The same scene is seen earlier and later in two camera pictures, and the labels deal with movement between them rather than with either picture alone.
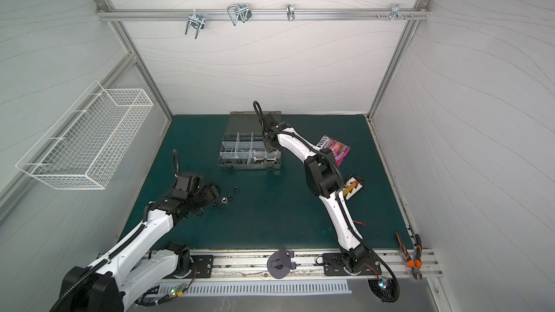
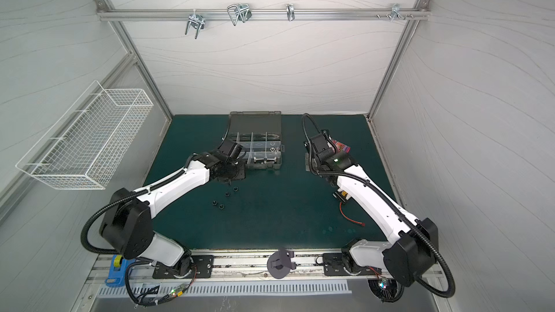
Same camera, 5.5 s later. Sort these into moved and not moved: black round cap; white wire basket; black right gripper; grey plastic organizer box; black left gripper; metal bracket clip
Moved: black right gripper; black left gripper
Not moved: white wire basket; metal bracket clip; black round cap; grey plastic organizer box
